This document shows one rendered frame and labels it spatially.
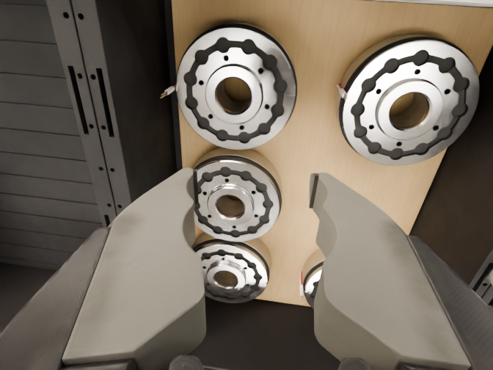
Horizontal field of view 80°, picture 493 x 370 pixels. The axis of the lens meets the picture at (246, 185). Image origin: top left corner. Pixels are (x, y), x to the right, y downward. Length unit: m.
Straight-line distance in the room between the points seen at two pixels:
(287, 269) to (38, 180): 0.33
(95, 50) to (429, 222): 0.32
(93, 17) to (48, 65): 0.16
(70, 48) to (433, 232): 0.34
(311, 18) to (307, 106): 0.07
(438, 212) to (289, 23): 0.22
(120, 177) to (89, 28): 0.10
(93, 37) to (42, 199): 0.29
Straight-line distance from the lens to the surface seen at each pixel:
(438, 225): 0.34
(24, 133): 0.42
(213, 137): 0.28
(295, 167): 0.31
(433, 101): 0.28
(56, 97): 0.37
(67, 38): 0.22
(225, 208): 0.32
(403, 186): 0.35
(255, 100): 0.25
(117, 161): 0.24
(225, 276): 0.40
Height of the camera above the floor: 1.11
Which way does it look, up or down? 58 degrees down
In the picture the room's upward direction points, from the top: 166 degrees counter-clockwise
